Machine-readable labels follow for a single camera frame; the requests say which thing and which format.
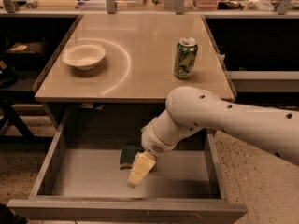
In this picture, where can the grey counter cabinet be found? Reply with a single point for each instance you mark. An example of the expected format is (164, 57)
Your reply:
(138, 67)

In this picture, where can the green soda can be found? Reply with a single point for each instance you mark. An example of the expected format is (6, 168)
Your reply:
(185, 57)

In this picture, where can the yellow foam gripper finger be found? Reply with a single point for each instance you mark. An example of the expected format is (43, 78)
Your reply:
(142, 165)

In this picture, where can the grey open top drawer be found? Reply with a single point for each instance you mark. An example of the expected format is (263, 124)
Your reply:
(81, 181)

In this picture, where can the background long work bench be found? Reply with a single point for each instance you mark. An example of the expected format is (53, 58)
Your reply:
(73, 8)

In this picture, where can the green yellow sponge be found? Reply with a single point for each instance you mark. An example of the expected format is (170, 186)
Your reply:
(127, 157)

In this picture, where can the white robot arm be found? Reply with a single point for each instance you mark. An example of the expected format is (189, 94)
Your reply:
(189, 110)

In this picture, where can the dark chair at left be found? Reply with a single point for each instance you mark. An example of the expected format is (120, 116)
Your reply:
(21, 66)

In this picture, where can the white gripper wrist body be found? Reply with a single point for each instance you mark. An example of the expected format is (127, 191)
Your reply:
(151, 142)

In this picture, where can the white paper bowl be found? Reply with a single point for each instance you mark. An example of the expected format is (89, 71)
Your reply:
(84, 56)

